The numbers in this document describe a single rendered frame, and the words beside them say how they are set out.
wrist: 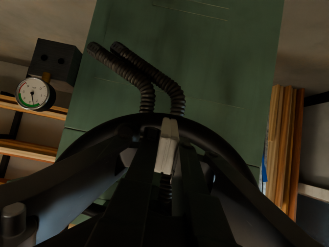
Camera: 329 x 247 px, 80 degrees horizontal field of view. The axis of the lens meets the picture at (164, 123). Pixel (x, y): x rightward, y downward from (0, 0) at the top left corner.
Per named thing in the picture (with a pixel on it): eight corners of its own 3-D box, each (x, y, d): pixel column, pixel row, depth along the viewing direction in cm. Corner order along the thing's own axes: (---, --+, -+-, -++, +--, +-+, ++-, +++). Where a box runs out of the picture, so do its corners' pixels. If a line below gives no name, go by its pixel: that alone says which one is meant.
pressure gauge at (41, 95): (55, 70, 37) (43, 112, 36) (64, 77, 41) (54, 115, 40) (22, 63, 37) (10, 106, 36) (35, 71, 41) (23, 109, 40)
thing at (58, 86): (75, 44, 41) (65, 81, 40) (94, 67, 53) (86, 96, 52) (35, 36, 41) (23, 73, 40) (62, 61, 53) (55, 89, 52)
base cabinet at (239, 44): (303, -108, 51) (265, 168, 43) (225, 26, 108) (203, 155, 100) (132, -147, 50) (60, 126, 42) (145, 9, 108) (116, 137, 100)
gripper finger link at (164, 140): (161, 174, 15) (152, 172, 15) (164, 143, 22) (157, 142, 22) (170, 136, 14) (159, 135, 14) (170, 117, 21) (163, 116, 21)
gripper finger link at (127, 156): (152, 174, 13) (108, 165, 13) (157, 147, 18) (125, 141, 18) (156, 153, 13) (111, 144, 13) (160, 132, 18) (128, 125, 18)
